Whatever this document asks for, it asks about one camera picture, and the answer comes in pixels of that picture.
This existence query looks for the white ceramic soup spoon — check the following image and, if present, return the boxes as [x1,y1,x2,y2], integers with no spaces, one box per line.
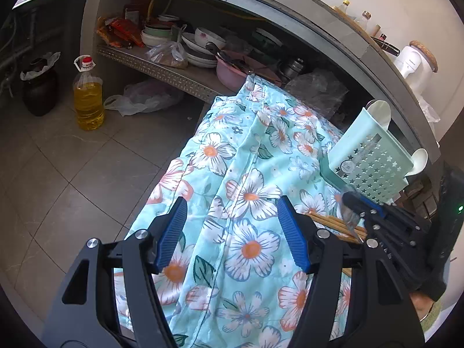
[406,148,429,176]

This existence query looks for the white kitchen appliance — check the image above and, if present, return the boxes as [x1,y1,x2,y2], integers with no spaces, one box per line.
[392,41,438,88]

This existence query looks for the yellow cooking oil bottle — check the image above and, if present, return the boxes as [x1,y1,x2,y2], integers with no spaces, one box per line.
[73,55,106,132]

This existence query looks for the floral light blue blanket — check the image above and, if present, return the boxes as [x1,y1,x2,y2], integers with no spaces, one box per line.
[114,74,367,348]

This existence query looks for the cardboard boxes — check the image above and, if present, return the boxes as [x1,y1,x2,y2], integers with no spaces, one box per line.
[397,179,437,222]

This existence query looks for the red snack packets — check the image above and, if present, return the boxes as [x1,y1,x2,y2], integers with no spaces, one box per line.
[96,14,146,48]

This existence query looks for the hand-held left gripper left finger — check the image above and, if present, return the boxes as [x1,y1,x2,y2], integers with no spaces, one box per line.
[41,196,188,348]

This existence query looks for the dark brown jar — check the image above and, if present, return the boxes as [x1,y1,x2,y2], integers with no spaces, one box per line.
[21,52,60,117]

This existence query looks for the pile of wooden chopsticks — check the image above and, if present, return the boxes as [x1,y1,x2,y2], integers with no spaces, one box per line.
[306,210,367,243]

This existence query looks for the crumpled clear plastic bag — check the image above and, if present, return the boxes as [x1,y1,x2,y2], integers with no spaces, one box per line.
[284,72,349,122]

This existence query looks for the stack of white plates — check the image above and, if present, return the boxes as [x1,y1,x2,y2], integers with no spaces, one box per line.
[180,32,218,69]

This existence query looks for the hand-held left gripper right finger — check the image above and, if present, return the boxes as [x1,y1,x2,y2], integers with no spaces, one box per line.
[277,196,425,348]

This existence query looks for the grey concrete kitchen counter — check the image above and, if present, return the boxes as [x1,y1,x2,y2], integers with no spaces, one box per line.
[14,0,441,142]

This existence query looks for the perforated metal shelf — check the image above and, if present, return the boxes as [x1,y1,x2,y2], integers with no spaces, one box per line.
[96,41,238,102]

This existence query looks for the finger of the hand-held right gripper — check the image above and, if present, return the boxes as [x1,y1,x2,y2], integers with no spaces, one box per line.
[364,215,436,262]
[342,191,431,231]

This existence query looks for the black handled knife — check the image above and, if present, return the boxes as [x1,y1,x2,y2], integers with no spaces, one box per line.
[373,37,400,57]

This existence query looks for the white plastic bag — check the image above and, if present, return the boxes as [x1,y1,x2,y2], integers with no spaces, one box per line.
[104,80,184,117]

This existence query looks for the white bowl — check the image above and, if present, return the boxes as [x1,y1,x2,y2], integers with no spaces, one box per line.
[194,27,227,52]

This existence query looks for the plastic bag with brown contents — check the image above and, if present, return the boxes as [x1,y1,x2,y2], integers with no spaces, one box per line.
[146,41,189,69]

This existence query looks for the green star-holed utensil holder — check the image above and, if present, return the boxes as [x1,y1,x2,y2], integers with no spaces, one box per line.
[320,107,416,205]

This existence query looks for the pink basin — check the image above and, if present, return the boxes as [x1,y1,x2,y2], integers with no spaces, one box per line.
[215,56,254,85]

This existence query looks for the stack of pale bowls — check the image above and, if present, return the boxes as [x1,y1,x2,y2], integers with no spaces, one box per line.
[141,14,178,48]

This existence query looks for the person's right hand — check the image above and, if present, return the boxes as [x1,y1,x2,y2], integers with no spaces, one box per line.
[411,292,441,323]

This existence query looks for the stainless steel pot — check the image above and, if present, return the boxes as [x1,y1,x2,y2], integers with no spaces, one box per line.
[277,57,305,80]

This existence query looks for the white ceramic ladle spoon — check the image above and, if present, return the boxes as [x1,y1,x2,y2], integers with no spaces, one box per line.
[365,99,392,131]

